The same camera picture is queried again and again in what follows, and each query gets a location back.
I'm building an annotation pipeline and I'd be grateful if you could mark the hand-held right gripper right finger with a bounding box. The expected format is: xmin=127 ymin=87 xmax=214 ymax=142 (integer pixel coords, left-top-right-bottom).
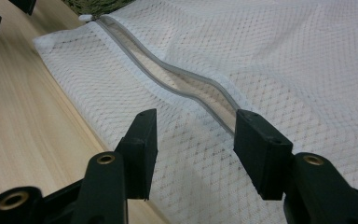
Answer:
xmin=233 ymin=108 xmax=358 ymax=224

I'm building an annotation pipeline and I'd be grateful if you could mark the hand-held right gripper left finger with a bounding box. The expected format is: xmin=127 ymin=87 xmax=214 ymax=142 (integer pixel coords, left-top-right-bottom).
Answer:
xmin=70 ymin=108 xmax=158 ymax=224

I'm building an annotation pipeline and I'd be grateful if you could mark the white mesh laundry bag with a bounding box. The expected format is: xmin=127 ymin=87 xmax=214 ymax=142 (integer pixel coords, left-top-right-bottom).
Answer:
xmin=32 ymin=0 xmax=358 ymax=224

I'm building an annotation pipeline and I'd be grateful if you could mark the green woven mat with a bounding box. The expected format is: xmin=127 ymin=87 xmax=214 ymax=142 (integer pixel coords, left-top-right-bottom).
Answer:
xmin=61 ymin=0 xmax=136 ymax=19

